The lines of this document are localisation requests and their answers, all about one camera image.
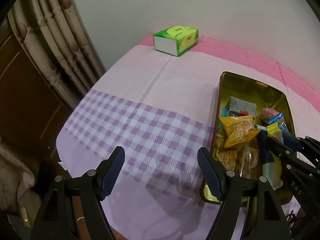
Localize blue soda crackers packet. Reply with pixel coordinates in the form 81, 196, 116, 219
262, 154, 283, 191

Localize blue candy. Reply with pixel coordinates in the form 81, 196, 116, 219
267, 113, 292, 137
221, 108, 233, 117

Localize pink white cake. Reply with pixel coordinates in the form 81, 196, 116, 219
260, 108, 279, 122

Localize yellow orange snack packet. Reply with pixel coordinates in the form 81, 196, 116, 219
220, 115, 260, 148

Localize grey seaweed snack packet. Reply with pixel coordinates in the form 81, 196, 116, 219
228, 96, 257, 117

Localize yellow clear candy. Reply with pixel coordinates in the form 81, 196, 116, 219
266, 122, 284, 144

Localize red orange snack packet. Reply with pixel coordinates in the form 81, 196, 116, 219
235, 139, 262, 179

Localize clear bag of biscuits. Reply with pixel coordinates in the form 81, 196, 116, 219
216, 149, 237, 171

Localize gold toffee tin box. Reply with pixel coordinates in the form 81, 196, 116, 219
210, 72, 295, 205

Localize pink purple checked tablecloth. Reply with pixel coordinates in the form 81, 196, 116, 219
56, 37, 319, 239

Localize dark wooden cabinet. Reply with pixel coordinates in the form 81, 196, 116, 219
1, 20, 71, 159

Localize green tissue pack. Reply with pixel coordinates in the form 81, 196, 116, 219
152, 25, 199, 57

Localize beige patterned curtain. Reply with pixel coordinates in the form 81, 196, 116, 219
6, 0, 105, 109

